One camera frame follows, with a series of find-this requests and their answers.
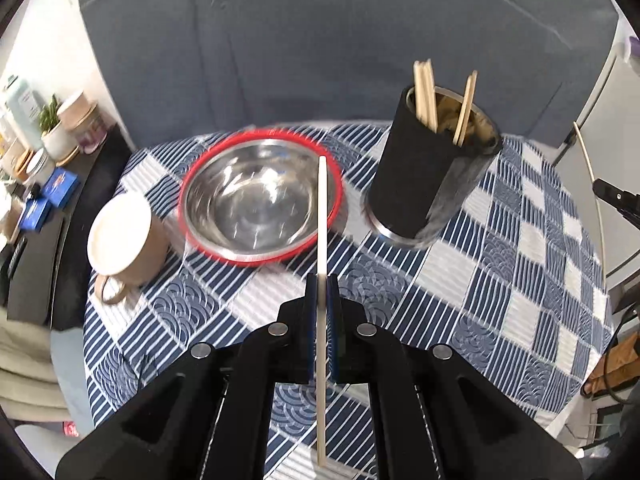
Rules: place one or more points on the beige cushioned chair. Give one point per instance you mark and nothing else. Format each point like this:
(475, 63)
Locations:
(25, 350)

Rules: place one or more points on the white bowl stack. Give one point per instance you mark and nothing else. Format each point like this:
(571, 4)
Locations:
(39, 167)

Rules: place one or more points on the pale green bottle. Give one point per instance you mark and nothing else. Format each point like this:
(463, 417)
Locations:
(22, 110)

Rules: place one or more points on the small potted plant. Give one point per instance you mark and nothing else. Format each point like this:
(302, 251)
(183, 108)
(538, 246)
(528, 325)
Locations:
(55, 135)

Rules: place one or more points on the pink jar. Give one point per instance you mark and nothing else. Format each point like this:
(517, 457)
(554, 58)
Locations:
(94, 135)

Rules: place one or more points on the blue box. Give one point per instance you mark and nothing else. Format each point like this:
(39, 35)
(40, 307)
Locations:
(36, 214)
(61, 187)

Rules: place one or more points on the brown bag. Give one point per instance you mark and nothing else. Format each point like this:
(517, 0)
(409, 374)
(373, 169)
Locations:
(620, 360)

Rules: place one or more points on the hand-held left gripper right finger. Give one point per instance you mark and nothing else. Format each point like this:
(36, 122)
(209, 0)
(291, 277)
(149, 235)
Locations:
(334, 332)

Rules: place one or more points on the blue white patterned tablecloth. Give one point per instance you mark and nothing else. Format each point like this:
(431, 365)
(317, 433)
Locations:
(500, 285)

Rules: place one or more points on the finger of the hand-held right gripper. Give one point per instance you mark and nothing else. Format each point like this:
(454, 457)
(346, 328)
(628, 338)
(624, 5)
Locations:
(617, 195)

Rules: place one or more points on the black counter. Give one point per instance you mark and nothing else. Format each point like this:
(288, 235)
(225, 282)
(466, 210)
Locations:
(65, 260)

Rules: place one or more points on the beige mug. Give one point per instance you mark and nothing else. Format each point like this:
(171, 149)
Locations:
(120, 235)

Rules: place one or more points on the grey sofa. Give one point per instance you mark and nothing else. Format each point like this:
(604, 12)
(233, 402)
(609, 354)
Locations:
(300, 35)

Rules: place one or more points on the red steel-lined bowl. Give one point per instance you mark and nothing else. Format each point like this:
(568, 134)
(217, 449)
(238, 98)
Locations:
(250, 195)

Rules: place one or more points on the wooden chopstick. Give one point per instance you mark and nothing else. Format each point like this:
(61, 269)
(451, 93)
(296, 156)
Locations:
(322, 220)
(597, 200)

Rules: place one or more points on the white cabinet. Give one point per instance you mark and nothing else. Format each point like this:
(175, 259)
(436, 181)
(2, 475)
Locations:
(615, 110)

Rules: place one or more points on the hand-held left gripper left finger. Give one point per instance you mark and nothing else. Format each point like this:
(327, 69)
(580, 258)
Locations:
(312, 332)

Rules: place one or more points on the bunch of wooden chopsticks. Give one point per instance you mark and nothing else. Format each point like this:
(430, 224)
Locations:
(425, 95)

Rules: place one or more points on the black cylindrical utensil holder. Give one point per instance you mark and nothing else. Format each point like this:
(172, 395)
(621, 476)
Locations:
(415, 175)

